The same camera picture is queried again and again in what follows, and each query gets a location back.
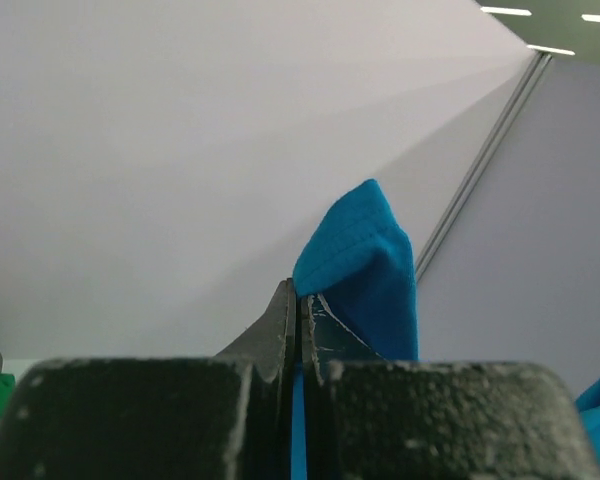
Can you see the aluminium frame rail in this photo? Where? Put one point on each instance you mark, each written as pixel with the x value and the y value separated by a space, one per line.
pixel 513 107

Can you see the blue t shirt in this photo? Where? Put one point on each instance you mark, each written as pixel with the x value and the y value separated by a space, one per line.
pixel 362 262

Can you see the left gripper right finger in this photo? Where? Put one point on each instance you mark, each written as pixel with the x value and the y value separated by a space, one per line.
pixel 367 417

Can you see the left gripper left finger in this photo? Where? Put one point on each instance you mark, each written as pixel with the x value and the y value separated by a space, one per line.
pixel 222 417

